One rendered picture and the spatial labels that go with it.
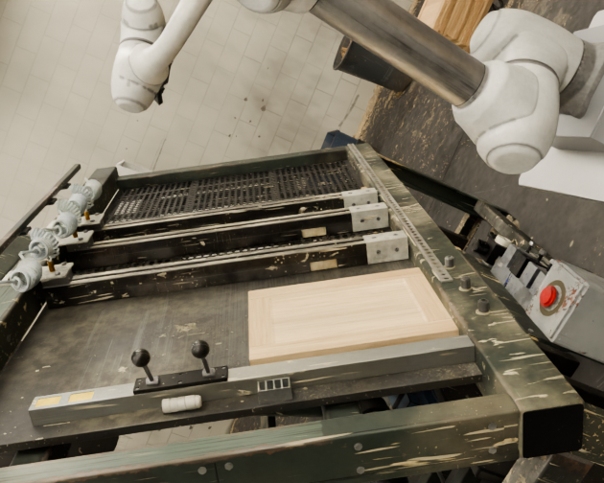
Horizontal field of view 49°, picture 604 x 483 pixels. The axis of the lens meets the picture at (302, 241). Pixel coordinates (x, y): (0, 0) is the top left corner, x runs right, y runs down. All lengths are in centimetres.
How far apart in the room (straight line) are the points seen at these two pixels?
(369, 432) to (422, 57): 71
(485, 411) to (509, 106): 59
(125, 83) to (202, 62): 524
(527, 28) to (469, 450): 88
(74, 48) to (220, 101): 146
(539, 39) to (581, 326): 64
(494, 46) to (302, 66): 550
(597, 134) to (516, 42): 26
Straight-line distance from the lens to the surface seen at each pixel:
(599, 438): 138
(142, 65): 163
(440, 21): 469
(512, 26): 155
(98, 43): 695
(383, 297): 175
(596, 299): 122
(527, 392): 132
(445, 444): 128
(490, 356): 142
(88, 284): 203
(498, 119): 139
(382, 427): 123
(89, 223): 245
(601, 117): 157
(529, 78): 146
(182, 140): 686
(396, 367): 146
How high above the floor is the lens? 162
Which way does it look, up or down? 12 degrees down
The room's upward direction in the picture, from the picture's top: 68 degrees counter-clockwise
